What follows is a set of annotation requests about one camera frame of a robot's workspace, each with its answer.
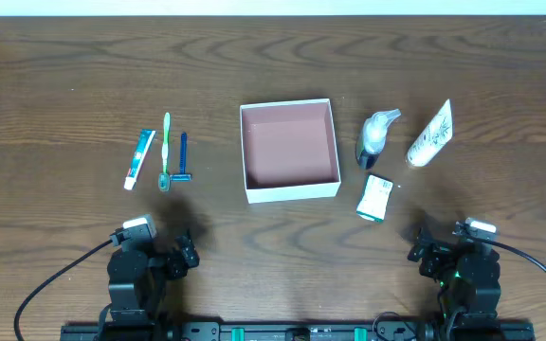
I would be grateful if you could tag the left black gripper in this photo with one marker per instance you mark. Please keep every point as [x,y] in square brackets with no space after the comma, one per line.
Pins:
[178,259]

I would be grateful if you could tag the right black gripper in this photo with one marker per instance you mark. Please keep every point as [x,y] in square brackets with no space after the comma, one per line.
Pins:
[428,256]

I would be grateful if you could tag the white green soap packet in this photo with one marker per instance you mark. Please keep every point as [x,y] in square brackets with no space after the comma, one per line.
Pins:
[373,203]

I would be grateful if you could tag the blue disposable razor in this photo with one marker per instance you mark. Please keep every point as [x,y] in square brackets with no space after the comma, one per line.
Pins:
[182,175]

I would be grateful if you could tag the green white toothbrush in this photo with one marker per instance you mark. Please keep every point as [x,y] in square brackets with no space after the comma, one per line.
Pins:
[164,177]

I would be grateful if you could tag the white floral lotion tube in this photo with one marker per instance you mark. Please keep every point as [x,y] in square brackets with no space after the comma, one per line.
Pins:
[435,136]

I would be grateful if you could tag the toothpaste tube white teal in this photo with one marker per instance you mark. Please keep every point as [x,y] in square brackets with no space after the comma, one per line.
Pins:
[142,147]

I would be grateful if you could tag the clear foam pump bottle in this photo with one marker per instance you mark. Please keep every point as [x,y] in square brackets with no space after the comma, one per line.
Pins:
[372,138]

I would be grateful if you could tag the white cardboard box pink inside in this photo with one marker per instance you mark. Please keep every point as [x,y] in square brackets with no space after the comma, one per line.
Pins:
[289,150]

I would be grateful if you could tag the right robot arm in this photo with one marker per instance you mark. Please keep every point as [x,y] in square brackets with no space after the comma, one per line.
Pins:
[468,272]

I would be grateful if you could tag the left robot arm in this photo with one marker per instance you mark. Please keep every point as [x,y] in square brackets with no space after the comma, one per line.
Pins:
[138,274]

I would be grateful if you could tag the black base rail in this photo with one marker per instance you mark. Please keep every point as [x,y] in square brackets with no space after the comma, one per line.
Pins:
[385,330]

